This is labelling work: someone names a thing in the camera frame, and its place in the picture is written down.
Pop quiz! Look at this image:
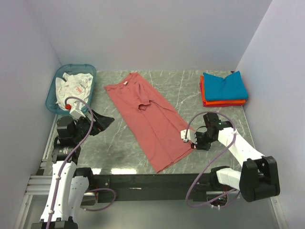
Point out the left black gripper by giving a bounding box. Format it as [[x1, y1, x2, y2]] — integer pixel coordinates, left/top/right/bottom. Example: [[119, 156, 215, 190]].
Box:
[[72, 109, 114, 142]]

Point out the dusty red t-shirt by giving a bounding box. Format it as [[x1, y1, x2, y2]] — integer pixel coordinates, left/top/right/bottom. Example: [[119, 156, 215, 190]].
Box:
[[105, 73, 193, 173]]

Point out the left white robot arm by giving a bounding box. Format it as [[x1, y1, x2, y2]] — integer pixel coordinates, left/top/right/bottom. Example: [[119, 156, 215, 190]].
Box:
[[31, 111, 115, 229]]

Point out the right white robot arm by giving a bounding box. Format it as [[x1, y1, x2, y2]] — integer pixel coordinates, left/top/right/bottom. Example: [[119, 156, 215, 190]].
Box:
[[181, 112, 280, 202]]

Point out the folded magenta t-shirt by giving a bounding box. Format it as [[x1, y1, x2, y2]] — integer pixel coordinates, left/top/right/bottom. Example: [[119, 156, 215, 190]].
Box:
[[199, 82, 204, 103]]

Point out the folded orange t-shirt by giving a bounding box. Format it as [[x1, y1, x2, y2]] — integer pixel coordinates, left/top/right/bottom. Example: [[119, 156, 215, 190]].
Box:
[[200, 75, 246, 107]]

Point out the crumpled white t-shirt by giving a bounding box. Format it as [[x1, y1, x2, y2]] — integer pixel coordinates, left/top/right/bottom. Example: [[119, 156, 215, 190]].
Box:
[[55, 73, 93, 111]]

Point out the teal plastic bin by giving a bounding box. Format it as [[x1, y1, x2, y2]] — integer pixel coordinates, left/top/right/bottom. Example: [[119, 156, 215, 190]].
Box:
[[45, 64, 96, 115]]

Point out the black base beam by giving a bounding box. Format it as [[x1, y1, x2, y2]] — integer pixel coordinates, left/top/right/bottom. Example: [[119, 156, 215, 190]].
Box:
[[88, 173, 233, 203]]

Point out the folded blue t-shirt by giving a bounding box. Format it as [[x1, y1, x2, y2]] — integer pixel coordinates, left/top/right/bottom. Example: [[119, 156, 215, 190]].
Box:
[[203, 71, 248, 101]]

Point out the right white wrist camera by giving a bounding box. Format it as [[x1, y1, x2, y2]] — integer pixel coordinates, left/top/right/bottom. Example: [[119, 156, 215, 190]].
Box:
[[180, 129, 197, 144]]

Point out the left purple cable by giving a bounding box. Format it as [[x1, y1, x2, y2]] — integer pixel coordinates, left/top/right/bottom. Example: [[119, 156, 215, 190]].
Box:
[[45, 96, 117, 229]]

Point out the aluminium frame rail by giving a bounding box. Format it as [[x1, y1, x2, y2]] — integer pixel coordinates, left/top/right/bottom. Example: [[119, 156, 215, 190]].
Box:
[[13, 159, 79, 229]]

